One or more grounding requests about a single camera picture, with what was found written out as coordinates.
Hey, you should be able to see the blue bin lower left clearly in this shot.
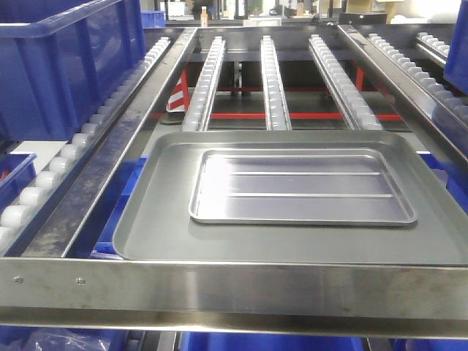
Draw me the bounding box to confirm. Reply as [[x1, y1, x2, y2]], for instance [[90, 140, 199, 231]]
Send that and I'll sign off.
[[1, 326, 127, 350]]

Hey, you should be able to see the steel divider rail left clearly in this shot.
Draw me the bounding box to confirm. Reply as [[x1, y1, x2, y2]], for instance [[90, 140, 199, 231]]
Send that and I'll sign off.
[[20, 28, 197, 258]]

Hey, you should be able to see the centre white roller track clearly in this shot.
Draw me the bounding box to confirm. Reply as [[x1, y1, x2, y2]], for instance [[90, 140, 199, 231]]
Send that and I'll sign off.
[[260, 35, 292, 131]]

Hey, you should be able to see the small silver ribbed tray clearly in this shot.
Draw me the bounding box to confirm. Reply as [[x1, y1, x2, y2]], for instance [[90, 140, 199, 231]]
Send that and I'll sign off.
[[189, 147, 418, 227]]

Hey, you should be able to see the steel divider rail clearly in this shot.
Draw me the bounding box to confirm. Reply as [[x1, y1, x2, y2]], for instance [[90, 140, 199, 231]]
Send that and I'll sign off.
[[338, 25, 467, 167], [20, 28, 197, 258]]

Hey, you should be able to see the blue bin upper right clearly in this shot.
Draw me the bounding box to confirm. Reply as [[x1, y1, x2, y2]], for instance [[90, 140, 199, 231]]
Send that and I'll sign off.
[[444, 1, 468, 94]]

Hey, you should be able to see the large grey metal tray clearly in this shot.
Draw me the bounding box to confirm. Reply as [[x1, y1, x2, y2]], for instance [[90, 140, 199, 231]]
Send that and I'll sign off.
[[113, 131, 467, 265]]

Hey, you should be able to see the large blue bin upper left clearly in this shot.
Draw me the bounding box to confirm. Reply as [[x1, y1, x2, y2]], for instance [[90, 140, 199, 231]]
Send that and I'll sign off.
[[1, 1, 146, 141]]

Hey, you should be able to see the steel rack front rail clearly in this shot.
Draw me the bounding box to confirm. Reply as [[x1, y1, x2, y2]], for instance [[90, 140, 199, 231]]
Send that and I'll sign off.
[[1, 257, 467, 339]]

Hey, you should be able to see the right white roller track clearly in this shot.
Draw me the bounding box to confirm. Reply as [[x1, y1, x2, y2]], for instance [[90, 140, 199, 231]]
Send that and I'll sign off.
[[368, 33, 467, 125]]

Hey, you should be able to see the white roller track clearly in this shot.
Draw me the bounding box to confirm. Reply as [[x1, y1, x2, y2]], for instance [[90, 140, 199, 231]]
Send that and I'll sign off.
[[182, 36, 226, 132], [368, 33, 467, 125], [1, 37, 171, 255], [260, 35, 292, 131], [309, 34, 384, 131]]

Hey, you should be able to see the small blue bin left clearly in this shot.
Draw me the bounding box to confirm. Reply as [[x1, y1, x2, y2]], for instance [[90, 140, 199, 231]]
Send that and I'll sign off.
[[0, 153, 37, 211]]

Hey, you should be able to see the far left white roller track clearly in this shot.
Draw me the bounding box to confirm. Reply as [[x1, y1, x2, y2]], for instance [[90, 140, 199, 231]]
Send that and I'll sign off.
[[1, 37, 171, 255]]

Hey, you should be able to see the red white striped sign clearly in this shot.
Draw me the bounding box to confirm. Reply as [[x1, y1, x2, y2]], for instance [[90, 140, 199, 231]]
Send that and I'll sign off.
[[166, 70, 190, 113]]

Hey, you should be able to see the steel divider rail right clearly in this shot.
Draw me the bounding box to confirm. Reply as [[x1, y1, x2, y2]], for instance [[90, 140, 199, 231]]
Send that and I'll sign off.
[[338, 25, 467, 167]]

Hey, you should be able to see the blue bin below rack centre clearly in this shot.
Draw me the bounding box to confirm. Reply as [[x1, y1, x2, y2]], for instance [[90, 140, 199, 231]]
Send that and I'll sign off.
[[180, 332, 363, 350]]

